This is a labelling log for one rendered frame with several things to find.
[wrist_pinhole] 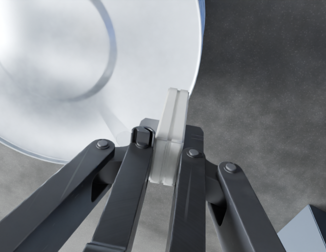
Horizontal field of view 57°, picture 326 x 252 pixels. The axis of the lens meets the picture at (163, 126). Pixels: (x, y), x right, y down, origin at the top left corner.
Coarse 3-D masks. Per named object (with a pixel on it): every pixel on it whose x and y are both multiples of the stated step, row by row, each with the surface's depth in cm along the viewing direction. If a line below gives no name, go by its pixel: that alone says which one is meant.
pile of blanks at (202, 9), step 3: (201, 0) 32; (201, 3) 31; (204, 3) 37; (201, 6) 29; (204, 6) 37; (201, 9) 28; (204, 9) 37; (201, 12) 28; (204, 12) 37; (201, 15) 28; (204, 15) 37; (204, 18) 37; (204, 21) 38; (204, 24) 38
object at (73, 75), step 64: (0, 0) 27; (64, 0) 27; (128, 0) 27; (192, 0) 26; (0, 64) 31; (64, 64) 30; (128, 64) 29; (192, 64) 29; (0, 128) 35; (64, 128) 34; (128, 128) 33
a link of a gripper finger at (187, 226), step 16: (192, 160) 14; (192, 176) 13; (176, 192) 12; (192, 192) 13; (176, 208) 12; (192, 208) 12; (176, 224) 11; (192, 224) 11; (176, 240) 10; (192, 240) 10
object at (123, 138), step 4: (120, 132) 33; (124, 132) 33; (128, 132) 33; (116, 136) 34; (120, 136) 34; (124, 136) 34; (128, 136) 34; (116, 140) 34; (120, 140) 34; (124, 140) 34; (128, 140) 34; (120, 144) 34; (124, 144) 34; (128, 144) 34
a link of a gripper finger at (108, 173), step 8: (144, 120) 18; (152, 120) 18; (152, 128) 18; (120, 152) 15; (152, 152) 16; (112, 160) 14; (120, 160) 15; (104, 168) 15; (112, 168) 15; (96, 176) 15; (104, 176) 15; (112, 176) 15
